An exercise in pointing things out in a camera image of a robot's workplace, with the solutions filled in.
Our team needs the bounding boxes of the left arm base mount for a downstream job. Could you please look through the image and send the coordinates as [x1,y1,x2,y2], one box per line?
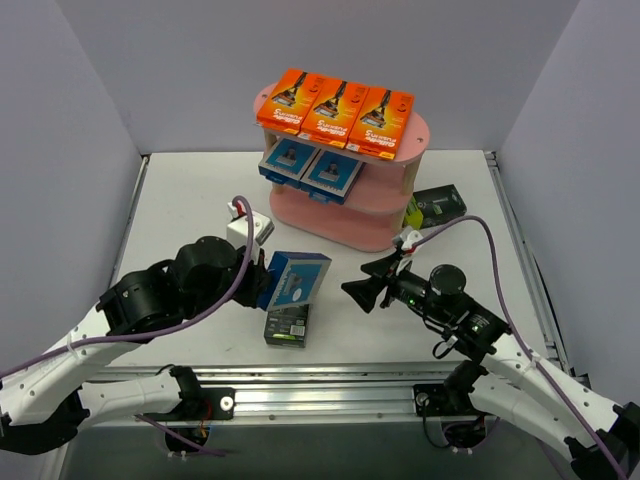
[135,387,236,460]

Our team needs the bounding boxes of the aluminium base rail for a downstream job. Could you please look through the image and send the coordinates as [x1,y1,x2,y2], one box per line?
[74,367,599,426]

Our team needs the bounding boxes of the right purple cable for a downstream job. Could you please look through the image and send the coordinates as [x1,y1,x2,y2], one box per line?
[409,215,631,480]

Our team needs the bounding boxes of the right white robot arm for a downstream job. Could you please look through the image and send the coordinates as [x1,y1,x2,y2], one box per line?
[341,254,639,479]

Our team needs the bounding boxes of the small orange razor box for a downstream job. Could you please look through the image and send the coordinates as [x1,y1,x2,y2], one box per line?
[345,87,414,160]

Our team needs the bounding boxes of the black green razor box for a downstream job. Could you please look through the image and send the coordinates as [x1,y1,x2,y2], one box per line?
[263,305,310,348]
[403,184,467,230]

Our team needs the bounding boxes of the purple cable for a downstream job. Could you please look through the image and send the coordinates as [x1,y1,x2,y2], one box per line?
[0,194,251,457]
[409,215,631,480]

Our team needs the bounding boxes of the blue razor box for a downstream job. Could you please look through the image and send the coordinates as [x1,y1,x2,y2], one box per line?
[258,138,320,189]
[300,150,364,205]
[257,251,332,311]

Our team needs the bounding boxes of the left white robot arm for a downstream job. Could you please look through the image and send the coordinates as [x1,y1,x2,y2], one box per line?
[1,236,269,455]

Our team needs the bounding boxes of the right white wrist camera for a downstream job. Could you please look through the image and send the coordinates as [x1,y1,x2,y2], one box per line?
[392,225,423,256]

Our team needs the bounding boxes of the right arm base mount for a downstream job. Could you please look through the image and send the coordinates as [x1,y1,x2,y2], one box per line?
[412,383,500,455]

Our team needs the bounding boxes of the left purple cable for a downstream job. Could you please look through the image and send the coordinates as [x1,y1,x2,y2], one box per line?
[0,194,251,457]

